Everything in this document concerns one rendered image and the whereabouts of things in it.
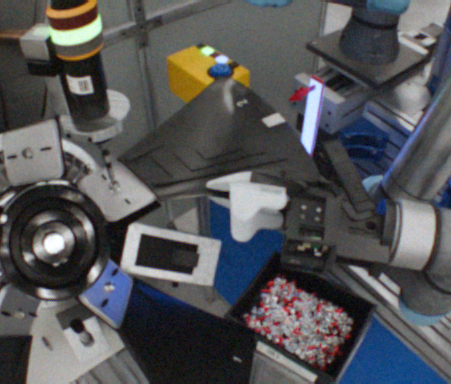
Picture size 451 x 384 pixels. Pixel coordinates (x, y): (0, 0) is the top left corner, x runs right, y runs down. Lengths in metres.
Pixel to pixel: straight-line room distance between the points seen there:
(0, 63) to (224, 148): 0.29
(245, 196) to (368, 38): 0.65
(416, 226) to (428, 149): 0.12
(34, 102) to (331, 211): 0.34
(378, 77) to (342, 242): 0.61
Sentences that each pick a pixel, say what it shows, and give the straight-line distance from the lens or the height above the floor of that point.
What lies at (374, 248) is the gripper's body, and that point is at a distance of 0.47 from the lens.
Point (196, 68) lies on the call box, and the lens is 0.92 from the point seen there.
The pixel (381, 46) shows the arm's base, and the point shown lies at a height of 1.08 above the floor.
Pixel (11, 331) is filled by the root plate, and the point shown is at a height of 1.13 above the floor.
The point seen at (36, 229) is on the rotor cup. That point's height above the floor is 1.24.
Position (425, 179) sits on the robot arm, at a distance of 0.57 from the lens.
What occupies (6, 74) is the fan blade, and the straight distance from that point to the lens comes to 0.52.
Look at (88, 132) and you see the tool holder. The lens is 0.41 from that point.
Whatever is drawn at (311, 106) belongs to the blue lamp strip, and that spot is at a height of 1.14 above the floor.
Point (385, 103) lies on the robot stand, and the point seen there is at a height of 0.95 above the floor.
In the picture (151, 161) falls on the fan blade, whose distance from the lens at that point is 0.54.
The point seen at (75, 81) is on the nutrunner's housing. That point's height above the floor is 1.35.
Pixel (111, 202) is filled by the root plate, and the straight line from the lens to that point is 0.50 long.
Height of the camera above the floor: 1.56
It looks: 49 degrees down
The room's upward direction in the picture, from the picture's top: straight up
